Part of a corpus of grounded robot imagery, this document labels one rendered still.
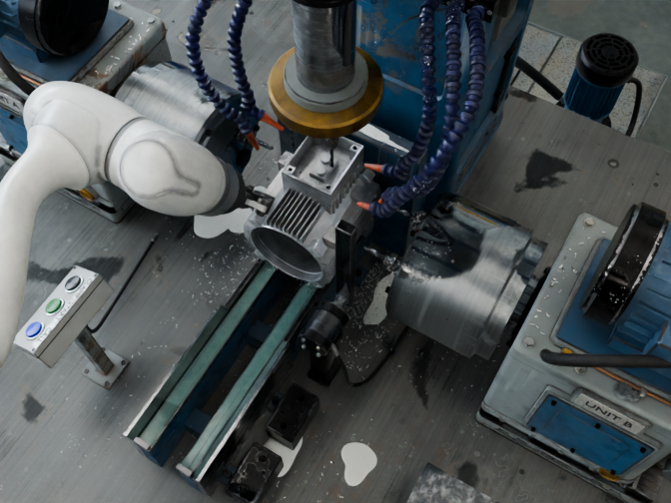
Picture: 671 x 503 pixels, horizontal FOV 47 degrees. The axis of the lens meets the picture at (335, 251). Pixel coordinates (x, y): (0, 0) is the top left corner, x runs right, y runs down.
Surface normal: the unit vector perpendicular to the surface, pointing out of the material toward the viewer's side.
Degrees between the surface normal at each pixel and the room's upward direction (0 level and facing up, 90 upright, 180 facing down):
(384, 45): 90
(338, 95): 0
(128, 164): 33
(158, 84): 2
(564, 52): 0
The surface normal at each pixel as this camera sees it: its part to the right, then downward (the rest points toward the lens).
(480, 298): -0.33, 0.11
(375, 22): -0.50, 0.76
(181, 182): 0.79, 0.40
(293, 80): 0.00, -0.48
